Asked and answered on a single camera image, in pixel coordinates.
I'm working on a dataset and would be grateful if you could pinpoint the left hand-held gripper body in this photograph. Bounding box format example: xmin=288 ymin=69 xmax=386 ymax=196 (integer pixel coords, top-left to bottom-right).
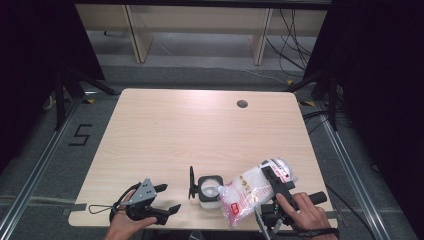
xmin=124 ymin=177 xmax=170 ymax=226

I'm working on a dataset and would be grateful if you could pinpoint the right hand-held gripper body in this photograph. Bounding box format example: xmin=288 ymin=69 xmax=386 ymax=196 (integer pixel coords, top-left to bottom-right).
xmin=253 ymin=181 xmax=329 ymax=240

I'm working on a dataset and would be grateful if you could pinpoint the red and white sugar pouch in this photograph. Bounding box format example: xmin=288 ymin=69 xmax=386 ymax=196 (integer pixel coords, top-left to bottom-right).
xmin=217 ymin=156 xmax=299 ymax=231

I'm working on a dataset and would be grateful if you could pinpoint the clear jar with black lid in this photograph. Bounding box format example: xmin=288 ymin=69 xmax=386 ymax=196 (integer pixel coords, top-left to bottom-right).
xmin=188 ymin=165 xmax=225 ymax=211

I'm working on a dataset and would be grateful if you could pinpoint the person's left hand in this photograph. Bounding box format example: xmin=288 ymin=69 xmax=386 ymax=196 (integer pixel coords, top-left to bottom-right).
xmin=104 ymin=191 xmax=158 ymax=240

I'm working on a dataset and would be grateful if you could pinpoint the person's right hand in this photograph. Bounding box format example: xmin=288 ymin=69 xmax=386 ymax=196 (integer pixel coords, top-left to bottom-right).
xmin=275 ymin=192 xmax=338 ymax=240

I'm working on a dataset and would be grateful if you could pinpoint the grey floor tape strip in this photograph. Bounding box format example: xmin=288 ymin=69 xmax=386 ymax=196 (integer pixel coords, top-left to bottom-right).
xmin=61 ymin=202 xmax=88 ymax=216

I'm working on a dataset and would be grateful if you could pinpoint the black metal stand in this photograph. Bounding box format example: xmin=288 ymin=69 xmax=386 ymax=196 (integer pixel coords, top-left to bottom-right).
xmin=53 ymin=68 xmax=120 ymax=132
xmin=283 ymin=70 xmax=340 ymax=132

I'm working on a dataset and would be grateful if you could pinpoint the black curtain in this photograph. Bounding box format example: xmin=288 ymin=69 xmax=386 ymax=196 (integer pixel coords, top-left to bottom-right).
xmin=304 ymin=0 xmax=424 ymax=234
xmin=0 ymin=0 xmax=105 ymax=171

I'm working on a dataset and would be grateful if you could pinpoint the black wrist strap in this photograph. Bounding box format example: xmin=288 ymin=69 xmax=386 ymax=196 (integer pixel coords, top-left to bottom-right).
xmin=109 ymin=181 xmax=143 ymax=224
xmin=289 ymin=227 xmax=341 ymax=240

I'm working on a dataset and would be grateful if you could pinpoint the grey wire loop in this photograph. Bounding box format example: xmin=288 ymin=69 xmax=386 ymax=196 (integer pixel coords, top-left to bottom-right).
xmin=87 ymin=204 xmax=115 ymax=215

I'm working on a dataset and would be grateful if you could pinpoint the silver metal floor rail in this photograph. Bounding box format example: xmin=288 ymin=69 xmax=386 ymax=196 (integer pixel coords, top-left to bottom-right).
xmin=315 ymin=99 xmax=392 ymax=240
xmin=0 ymin=96 xmax=85 ymax=240

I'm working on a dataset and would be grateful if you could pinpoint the black floor cable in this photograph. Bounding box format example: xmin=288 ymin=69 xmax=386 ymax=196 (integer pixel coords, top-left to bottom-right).
xmin=325 ymin=184 xmax=378 ymax=240

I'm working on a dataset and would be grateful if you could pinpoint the bundle of black cables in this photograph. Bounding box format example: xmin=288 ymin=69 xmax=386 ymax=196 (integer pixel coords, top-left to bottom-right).
xmin=265 ymin=9 xmax=315 ymax=80

